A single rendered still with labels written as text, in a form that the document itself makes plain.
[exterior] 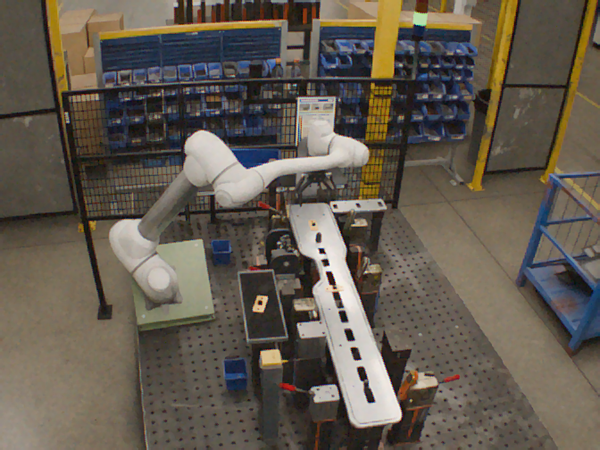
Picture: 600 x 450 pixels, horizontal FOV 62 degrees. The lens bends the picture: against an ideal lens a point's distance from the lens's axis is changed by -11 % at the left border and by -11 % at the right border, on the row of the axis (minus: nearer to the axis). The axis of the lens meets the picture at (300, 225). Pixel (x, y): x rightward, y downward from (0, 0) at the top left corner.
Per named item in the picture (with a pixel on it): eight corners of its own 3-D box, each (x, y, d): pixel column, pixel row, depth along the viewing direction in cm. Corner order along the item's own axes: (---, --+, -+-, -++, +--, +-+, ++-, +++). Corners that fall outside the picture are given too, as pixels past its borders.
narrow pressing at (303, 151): (316, 195, 296) (320, 137, 277) (295, 197, 294) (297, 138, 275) (316, 195, 296) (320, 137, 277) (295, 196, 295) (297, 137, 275)
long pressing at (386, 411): (412, 420, 182) (412, 418, 181) (348, 430, 178) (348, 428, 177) (328, 204, 293) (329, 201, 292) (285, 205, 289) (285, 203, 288)
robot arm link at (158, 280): (157, 311, 245) (156, 306, 224) (132, 279, 246) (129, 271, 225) (185, 288, 250) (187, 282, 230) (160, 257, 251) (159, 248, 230)
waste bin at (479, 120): (517, 172, 546) (533, 108, 505) (478, 176, 534) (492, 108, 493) (493, 150, 586) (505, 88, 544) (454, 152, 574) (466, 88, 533)
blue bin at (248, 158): (280, 185, 297) (280, 163, 290) (222, 185, 295) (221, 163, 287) (279, 170, 311) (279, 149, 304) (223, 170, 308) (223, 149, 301)
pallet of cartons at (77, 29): (123, 115, 616) (116, 28, 557) (57, 121, 601) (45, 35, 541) (130, 79, 712) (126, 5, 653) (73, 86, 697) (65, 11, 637)
